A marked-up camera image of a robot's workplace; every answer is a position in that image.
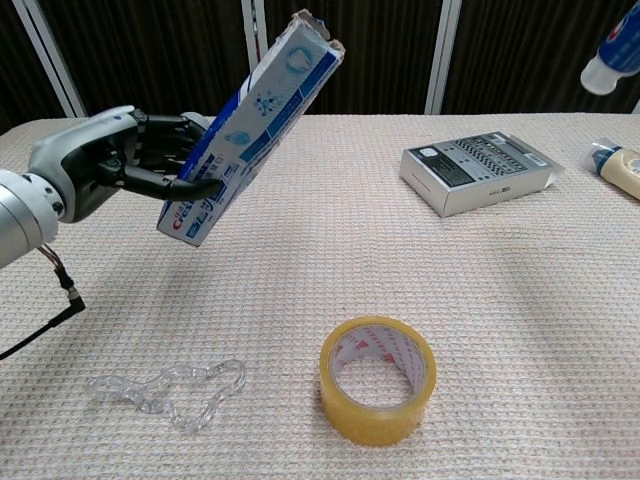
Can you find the silver printed cardboard box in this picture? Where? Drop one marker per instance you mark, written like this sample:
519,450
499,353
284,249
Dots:
465,170

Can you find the yellowish clear tape roll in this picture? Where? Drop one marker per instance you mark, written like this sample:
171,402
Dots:
375,425

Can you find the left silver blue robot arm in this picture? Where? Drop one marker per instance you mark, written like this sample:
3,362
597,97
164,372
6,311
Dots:
20,215

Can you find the white partition post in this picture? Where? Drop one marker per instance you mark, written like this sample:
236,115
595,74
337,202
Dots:
47,50
257,75
442,50

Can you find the blue white toothpaste tube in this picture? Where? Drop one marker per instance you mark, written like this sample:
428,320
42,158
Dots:
620,45

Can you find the beige bottle with blue cap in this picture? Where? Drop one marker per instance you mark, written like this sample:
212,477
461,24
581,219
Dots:
622,167

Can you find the beige woven tablecloth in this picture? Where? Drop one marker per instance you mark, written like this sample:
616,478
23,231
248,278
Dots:
350,280

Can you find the blue white toothpaste box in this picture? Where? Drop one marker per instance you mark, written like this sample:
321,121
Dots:
270,115

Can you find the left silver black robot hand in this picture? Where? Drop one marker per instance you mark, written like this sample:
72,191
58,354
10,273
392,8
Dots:
75,150

